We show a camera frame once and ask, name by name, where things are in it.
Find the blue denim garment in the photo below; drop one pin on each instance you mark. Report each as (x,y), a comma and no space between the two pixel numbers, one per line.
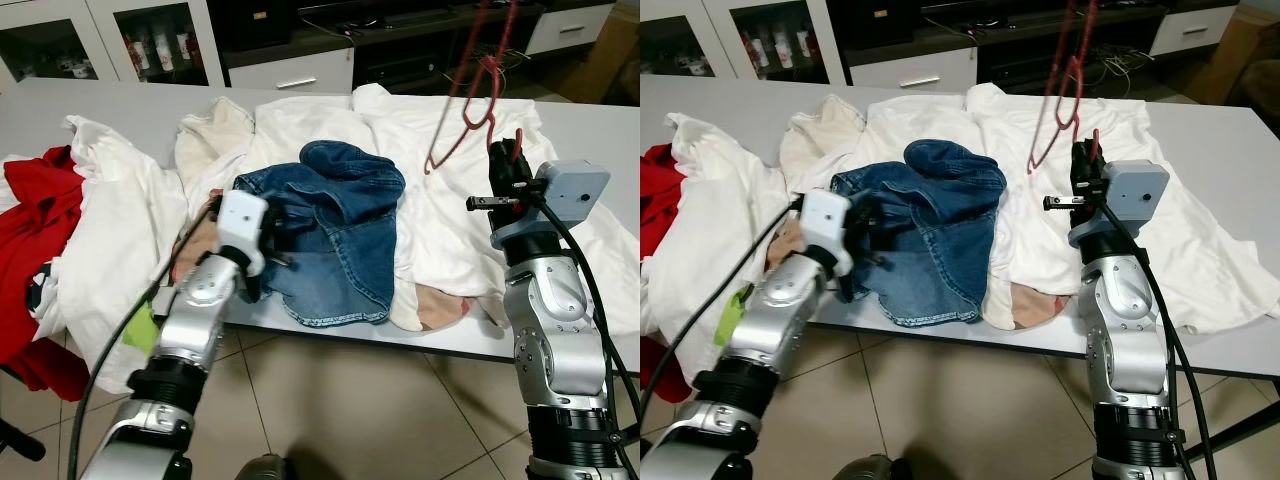
(340,230)
(940,230)

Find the red plastic hanger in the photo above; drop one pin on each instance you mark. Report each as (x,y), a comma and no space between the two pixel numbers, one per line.
(492,68)
(1073,95)

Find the white t-shirt with green patch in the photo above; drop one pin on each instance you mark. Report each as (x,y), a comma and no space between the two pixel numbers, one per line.
(120,220)
(720,210)

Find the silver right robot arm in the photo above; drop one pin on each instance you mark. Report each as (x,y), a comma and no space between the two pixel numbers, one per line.
(550,320)
(1120,320)

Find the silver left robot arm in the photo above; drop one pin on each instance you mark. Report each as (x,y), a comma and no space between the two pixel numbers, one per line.
(780,320)
(195,310)

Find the grey table black legs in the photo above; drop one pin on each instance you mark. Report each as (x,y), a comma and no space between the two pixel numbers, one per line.
(600,130)
(1210,150)

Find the cream knit garment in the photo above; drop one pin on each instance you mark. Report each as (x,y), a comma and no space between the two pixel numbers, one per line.
(820,130)
(215,130)

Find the black TV stand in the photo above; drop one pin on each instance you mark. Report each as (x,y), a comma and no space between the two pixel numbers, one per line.
(390,70)
(1010,70)

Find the crumpled red garment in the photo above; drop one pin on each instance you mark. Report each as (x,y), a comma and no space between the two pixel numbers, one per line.
(655,180)
(35,210)

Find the small brown cardboard box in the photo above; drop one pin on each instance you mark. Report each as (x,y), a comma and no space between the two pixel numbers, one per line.
(1225,50)
(615,55)

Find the white glass door cabinet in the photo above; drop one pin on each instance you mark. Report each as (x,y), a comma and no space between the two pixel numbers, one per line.
(100,40)
(715,40)

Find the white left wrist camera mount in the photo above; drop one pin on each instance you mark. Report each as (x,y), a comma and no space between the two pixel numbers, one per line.
(828,225)
(243,225)

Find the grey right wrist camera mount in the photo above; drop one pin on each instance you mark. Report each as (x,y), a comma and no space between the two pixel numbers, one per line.
(575,190)
(1137,190)

